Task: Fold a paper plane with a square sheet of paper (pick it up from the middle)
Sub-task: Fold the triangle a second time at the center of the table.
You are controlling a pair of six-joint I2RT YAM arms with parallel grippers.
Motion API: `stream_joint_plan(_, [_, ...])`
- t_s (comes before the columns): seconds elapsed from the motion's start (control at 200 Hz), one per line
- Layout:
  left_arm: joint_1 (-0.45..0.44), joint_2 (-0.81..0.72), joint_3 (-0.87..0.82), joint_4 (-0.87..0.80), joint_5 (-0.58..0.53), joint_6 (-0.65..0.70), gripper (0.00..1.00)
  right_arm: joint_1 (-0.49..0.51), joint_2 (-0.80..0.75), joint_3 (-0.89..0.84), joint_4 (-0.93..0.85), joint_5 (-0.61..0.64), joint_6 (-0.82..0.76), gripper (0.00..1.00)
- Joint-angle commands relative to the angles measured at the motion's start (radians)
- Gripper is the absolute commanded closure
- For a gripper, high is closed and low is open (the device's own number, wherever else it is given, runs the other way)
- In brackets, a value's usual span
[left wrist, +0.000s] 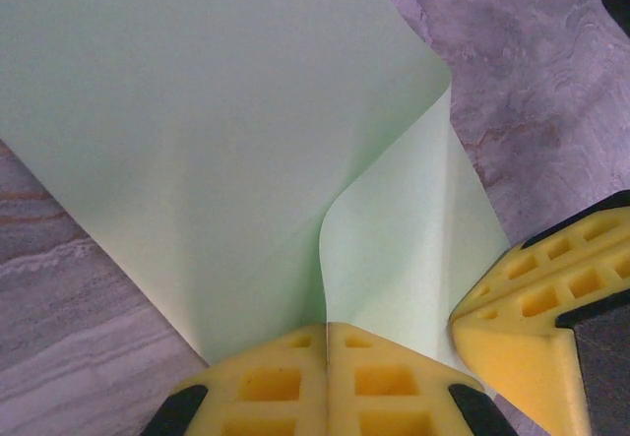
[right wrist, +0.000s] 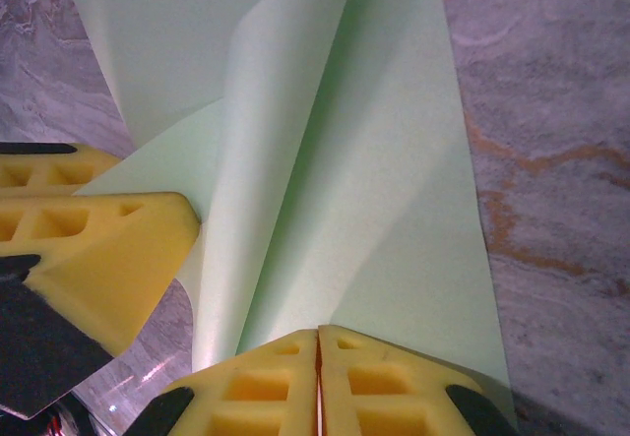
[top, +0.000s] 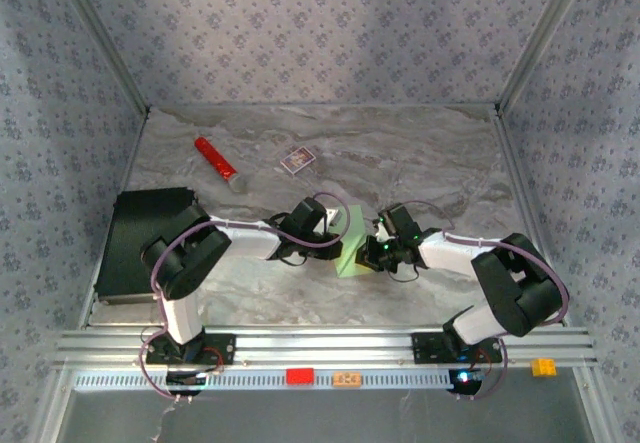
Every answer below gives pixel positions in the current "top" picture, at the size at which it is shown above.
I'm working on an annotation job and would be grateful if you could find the light green paper sheet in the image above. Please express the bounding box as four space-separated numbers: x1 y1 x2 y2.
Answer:
333 204 374 279

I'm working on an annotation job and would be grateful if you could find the small purple card box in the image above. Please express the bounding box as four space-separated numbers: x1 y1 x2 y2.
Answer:
279 145 317 175

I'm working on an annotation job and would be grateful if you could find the red block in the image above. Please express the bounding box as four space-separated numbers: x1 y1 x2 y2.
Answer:
285 367 316 387

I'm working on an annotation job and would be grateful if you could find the red tube with grey cap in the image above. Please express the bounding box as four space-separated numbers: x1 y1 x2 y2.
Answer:
193 136 250 195

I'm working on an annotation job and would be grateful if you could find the yellow toy brick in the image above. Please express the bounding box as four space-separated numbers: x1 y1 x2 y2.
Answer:
530 357 558 378

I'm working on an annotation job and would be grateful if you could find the black case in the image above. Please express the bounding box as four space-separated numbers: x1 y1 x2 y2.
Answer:
94 186 201 305

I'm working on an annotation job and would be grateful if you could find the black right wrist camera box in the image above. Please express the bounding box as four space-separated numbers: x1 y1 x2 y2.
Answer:
375 203 422 244

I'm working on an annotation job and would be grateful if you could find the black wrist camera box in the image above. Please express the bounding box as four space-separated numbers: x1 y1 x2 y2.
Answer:
289 196 347 238
375 203 422 244

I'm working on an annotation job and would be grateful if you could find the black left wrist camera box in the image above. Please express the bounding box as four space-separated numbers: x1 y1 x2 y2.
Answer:
289 196 347 238

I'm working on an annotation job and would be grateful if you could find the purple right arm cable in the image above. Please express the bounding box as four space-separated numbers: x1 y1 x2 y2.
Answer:
402 200 571 402

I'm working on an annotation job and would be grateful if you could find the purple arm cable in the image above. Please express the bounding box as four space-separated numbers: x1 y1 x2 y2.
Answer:
402 200 571 402
137 191 347 404

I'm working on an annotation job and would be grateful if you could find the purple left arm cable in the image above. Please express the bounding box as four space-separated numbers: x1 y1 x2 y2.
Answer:
137 191 347 404

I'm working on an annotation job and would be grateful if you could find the aluminium mounting rail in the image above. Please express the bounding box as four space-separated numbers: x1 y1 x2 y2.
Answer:
49 326 599 370

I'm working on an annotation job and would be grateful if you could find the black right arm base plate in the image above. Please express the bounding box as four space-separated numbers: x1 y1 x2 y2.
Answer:
410 331 504 365

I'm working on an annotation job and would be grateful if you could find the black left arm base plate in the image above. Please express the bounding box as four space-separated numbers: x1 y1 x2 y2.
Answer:
144 333 237 366

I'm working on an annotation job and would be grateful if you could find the slotted grey cable duct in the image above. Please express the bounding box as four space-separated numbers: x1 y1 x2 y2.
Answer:
73 370 454 392

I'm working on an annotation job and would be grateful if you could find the aluminium frame post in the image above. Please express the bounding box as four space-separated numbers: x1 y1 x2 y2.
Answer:
493 0 597 117

